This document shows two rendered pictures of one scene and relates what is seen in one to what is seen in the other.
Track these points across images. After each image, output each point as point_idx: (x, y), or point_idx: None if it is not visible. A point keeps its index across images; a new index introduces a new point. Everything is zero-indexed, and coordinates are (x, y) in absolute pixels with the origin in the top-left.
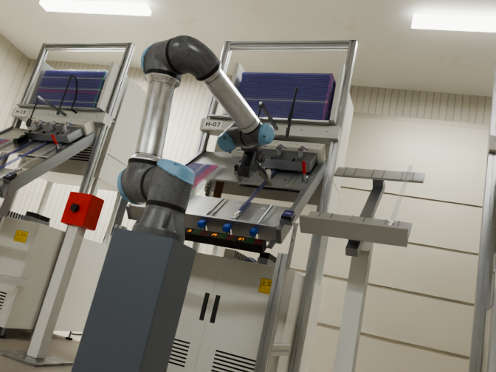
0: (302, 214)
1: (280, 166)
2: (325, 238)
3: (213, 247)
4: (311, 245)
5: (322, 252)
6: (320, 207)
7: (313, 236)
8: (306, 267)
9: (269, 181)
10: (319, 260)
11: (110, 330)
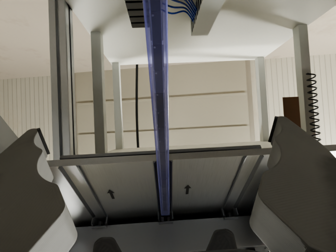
0: (151, 148)
1: (150, 232)
2: (118, 124)
3: (265, 80)
4: (100, 87)
5: (117, 104)
6: (65, 145)
7: (67, 83)
8: (100, 50)
9: (1, 153)
10: (119, 94)
11: None
